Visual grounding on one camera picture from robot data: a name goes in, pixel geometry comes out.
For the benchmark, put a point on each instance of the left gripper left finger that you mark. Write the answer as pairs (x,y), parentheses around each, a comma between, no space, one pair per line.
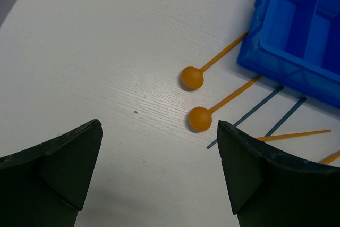
(47,184)

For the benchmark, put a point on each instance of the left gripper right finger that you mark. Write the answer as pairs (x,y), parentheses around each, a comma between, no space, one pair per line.
(269,187)

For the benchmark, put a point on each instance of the orange chopstick upper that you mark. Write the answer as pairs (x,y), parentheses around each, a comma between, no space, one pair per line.
(292,135)

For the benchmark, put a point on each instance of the orange chopstick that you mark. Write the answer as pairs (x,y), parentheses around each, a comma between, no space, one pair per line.
(329,159)
(292,135)

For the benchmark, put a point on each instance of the orange chopstick lower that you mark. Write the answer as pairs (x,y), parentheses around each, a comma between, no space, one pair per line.
(329,159)

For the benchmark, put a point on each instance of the dark blue chopstick right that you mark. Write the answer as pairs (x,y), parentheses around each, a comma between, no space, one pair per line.
(286,116)

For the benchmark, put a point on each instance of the dark blue chopstick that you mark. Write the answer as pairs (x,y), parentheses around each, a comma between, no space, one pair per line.
(260,104)
(286,116)

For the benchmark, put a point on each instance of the orange spoon lower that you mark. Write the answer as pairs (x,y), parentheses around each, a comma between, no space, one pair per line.
(200,118)

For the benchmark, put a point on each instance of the orange spoon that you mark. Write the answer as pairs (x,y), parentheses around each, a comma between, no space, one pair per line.
(193,77)
(200,118)

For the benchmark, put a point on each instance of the dark blue chopstick left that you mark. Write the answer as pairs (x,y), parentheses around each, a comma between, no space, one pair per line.
(260,104)

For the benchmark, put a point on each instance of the orange spoon upper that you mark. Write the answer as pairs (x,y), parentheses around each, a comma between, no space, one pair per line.
(193,77)

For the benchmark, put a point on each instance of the blue divided plastic tray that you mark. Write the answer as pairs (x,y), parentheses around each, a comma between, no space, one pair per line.
(296,43)

